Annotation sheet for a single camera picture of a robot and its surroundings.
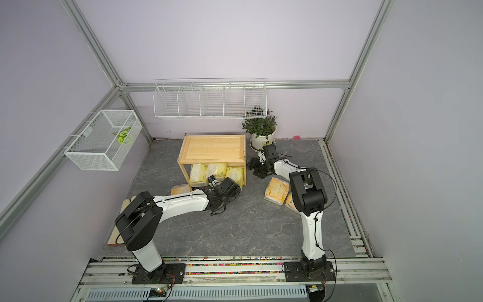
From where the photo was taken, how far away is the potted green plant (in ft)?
3.38

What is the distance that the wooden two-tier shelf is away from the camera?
33.9 inches

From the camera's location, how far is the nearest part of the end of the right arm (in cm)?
84

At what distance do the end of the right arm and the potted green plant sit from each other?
0.17 m
